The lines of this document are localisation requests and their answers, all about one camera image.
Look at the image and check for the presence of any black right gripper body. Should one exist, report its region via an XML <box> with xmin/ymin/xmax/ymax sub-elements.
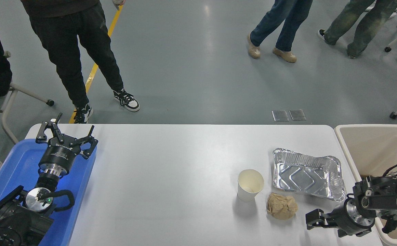
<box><xmin>329</xmin><ymin>199</ymin><xmax>353</xmax><ymax>237</ymax></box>

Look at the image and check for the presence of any blue plastic tray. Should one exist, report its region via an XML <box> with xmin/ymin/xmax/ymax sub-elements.
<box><xmin>0</xmin><ymin>138</ymin><xmax>97</xmax><ymax>246</ymax></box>

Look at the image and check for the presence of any striding person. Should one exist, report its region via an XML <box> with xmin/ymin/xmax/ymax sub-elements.
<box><xmin>318</xmin><ymin>0</ymin><xmax>397</xmax><ymax>59</ymax></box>

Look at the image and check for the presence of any silver foil tray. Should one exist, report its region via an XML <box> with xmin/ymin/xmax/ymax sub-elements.
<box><xmin>273</xmin><ymin>148</ymin><xmax>346</xmax><ymax>202</ymax></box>

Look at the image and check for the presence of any standing person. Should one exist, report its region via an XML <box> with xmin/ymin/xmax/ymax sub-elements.
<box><xmin>21</xmin><ymin>0</ymin><xmax>140</xmax><ymax>124</ymax></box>

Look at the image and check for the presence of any metal floor plate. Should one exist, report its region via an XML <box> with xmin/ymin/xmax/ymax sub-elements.
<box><xmin>289</xmin><ymin>109</ymin><xmax>306</xmax><ymax>121</ymax></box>
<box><xmin>272</xmin><ymin>110</ymin><xmax>289</xmax><ymax>122</ymax></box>

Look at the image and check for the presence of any large pale bin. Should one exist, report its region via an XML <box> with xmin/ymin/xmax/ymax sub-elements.
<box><xmin>334</xmin><ymin>124</ymin><xmax>397</xmax><ymax>246</ymax></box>

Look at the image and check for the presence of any white paper cup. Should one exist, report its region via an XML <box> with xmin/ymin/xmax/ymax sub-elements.
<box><xmin>237</xmin><ymin>169</ymin><xmax>265</xmax><ymax>202</ymax></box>

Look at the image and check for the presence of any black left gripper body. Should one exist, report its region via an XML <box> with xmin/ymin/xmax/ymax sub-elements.
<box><xmin>39</xmin><ymin>135</ymin><xmax>82</xmax><ymax>173</ymax></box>

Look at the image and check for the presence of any walking person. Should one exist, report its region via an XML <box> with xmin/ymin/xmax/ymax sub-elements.
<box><xmin>247</xmin><ymin>0</ymin><xmax>313</xmax><ymax>63</ymax></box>

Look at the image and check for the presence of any grey wheeled chair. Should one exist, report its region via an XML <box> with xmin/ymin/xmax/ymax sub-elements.
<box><xmin>0</xmin><ymin>51</ymin><xmax>54</xmax><ymax>145</ymax></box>

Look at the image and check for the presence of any crumpled tan paper ball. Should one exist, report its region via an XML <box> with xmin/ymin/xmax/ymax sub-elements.
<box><xmin>266</xmin><ymin>192</ymin><xmax>299</xmax><ymax>220</ymax></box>

